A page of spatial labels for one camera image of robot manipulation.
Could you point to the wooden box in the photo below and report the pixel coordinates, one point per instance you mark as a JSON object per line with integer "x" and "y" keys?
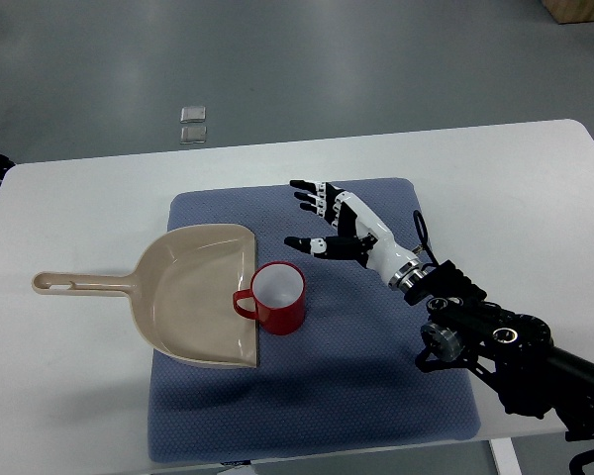
{"x": 570, "y": 11}

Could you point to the red cup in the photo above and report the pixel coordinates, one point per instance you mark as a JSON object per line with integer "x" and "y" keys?
{"x": 275, "y": 298}

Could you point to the beige plastic dustpan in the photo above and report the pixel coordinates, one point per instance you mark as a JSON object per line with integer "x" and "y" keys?
{"x": 180, "y": 294}

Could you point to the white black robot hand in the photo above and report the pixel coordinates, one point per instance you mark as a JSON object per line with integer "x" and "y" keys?
{"x": 361, "y": 236}

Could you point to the upper metal floor plate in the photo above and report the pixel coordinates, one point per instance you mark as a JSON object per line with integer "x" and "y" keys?
{"x": 192, "y": 114}

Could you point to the white table leg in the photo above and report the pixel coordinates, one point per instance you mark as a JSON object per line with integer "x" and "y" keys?
{"x": 504, "y": 456}

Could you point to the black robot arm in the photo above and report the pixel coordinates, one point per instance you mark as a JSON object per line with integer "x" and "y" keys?
{"x": 513, "y": 354}

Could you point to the blue textured mat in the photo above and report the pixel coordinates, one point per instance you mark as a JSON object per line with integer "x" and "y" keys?
{"x": 346, "y": 379}

